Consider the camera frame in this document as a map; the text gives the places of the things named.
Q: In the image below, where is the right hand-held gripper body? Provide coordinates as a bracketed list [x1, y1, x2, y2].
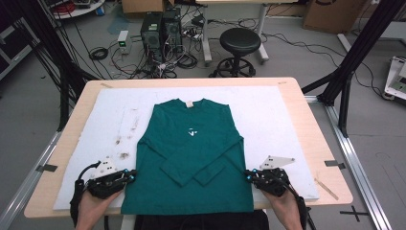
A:
[255, 154, 296, 197]

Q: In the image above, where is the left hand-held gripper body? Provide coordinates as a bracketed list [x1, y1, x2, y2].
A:
[85, 156, 127, 199]

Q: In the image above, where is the green long-sleeved shirt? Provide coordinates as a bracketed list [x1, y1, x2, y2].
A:
[120, 98, 255, 216]

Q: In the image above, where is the person's left hand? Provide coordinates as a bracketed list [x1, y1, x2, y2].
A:
[76, 190, 124, 226]

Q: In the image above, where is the person's right hand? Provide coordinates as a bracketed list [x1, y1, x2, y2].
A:
[261, 190, 304, 226]

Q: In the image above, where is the white foam mat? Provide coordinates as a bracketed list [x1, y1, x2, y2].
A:
[52, 85, 320, 211]

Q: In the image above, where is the thin wooden strip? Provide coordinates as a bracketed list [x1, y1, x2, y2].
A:
[314, 176, 340, 201]

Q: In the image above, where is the black tape piece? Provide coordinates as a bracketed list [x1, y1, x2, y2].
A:
[324, 159, 347, 171]
[35, 163, 58, 173]

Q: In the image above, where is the person's dark clothing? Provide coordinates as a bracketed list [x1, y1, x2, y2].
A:
[133, 209, 270, 230]

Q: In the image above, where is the black tape cross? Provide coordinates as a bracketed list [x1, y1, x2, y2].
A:
[339, 205, 370, 223]

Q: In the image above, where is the black round stool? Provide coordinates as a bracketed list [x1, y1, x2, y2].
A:
[209, 27, 262, 79]

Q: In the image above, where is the white box with green light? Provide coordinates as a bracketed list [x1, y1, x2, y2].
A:
[117, 30, 132, 55]

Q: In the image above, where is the black computer tower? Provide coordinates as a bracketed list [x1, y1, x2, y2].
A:
[140, 11, 165, 61]
[162, 8, 184, 56]

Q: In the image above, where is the white device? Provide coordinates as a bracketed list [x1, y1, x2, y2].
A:
[383, 56, 406, 104]

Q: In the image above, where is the grey shelf unit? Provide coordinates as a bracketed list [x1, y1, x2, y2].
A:
[0, 18, 41, 81]

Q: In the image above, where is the white round table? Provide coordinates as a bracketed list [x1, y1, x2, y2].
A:
[41, 0, 106, 20]

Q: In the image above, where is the small cardboard box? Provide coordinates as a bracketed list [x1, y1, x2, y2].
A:
[121, 0, 175, 14]

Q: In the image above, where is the large cardboard box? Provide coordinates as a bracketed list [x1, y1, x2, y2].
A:
[302, 0, 367, 35]

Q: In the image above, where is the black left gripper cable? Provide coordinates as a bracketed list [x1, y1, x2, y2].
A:
[70, 161, 102, 228]

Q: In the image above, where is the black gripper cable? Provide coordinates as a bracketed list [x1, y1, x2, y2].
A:
[70, 161, 102, 228]
[271, 173, 312, 230]

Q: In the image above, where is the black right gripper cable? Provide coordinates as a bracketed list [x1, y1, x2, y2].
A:
[271, 173, 312, 230]

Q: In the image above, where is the aluminium rail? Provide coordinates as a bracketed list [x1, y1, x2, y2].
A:
[304, 95, 394, 230]
[0, 130, 63, 230]

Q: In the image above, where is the tangle of floor cables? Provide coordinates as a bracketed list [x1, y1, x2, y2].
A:
[108, 41, 199, 80]

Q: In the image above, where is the coiled black cable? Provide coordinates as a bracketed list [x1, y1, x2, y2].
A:
[88, 46, 109, 61]

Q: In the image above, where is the long black floor cable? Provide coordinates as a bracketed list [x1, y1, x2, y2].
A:
[261, 32, 384, 97]

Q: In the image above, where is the white desk frame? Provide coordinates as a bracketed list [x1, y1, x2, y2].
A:
[194, 0, 300, 65]

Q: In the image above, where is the black metal frame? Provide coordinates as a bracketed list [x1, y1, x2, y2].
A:
[301, 0, 406, 138]
[0, 0, 100, 132]

